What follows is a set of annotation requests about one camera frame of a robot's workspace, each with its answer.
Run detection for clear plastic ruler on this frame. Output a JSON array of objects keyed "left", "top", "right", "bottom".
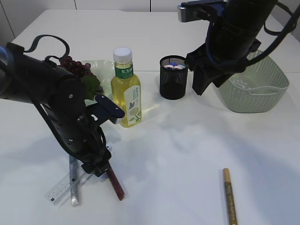
[{"left": 45, "top": 160, "right": 92, "bottom": 206}]

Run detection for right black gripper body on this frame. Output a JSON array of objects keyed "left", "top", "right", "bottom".
[{"left": 185, "top": 14, "right": 262, "bottom": 74}]

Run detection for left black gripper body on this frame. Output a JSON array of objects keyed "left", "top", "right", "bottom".
[{"left": 35, "top": 93, "right": 112, "bottom": 177}]

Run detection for red glitter pen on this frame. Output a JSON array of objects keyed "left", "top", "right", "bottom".
[{"left": 106, "top": 163, "right": 125, "bottom": 201}]

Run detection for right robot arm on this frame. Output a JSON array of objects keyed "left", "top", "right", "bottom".
[{"left": 180, "top": 0, "right": 277, "bottom": 95}]

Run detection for yellow tea drink bottle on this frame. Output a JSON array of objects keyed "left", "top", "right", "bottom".
[{"left": 111, "top": 47, "right": 142, "bottom": 128}]

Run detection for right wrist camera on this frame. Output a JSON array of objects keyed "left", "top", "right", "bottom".
[{"left": 177, "top": 0, "right": 226, "bottom": 23}]

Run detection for gold marker pen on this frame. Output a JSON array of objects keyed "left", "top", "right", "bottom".
[{"left": 223, "top": 168, "right": 238, "bottom": 225}]

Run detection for blue scissors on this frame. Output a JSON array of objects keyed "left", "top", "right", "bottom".
[{"left": 169, "top": 62, "right": 178, "bottom": 66}]

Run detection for silver glitter pen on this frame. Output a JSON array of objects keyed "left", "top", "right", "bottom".
[{"left": 69, "top": 156, "right": 80, "bottom": 207}]

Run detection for clear plastic sheet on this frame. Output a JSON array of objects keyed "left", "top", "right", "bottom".
[{"left": 232, "top": 79, "right": 252, "bottom": 89}]

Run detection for pink scissors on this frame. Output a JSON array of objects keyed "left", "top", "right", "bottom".
[{"left": 164, "top": 64, "right": 186, "bottom": 70}]

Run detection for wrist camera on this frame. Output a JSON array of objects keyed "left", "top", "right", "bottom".
[
  {"left": 177, "top": 0, "right": 226, "bottom": 23},
  {"left": 86, "top": 95, "right": 125, "bottom": 126}
]

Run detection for artificial purple grape bunch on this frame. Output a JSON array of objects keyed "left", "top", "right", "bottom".
[{"left": 58, "top": 55, "right": 104, "bottom": 99}]

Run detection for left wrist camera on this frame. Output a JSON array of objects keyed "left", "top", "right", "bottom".
[{"left": 86, "top": 95, "right": 125, "bottom": 126}]

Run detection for black mesh pen holder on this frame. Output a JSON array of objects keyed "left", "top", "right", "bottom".
[{"left": 159, "top": 55, "right": 188, "bottom": 100}]

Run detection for green plastic woven basket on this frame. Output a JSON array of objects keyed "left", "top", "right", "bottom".
[{"left": 218, "top": 56, "right": 290, "bottom": 113}]

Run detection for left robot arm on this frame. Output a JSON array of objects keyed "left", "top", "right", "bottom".
[{"left": 0, "top": 43, "right": 115, "bottom": 177}]

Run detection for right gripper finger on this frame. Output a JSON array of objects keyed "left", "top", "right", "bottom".
[
  {"left": 213, "top": 75, "right": 232, "bottom": 88},
  {"left": 192, "top": 67, "right": 214, "bottom": 96}
]

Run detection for green scalloped plastic plate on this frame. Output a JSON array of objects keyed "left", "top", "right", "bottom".
[{"left": 82, "top": 60, "right": 115, "bottom": 101}]

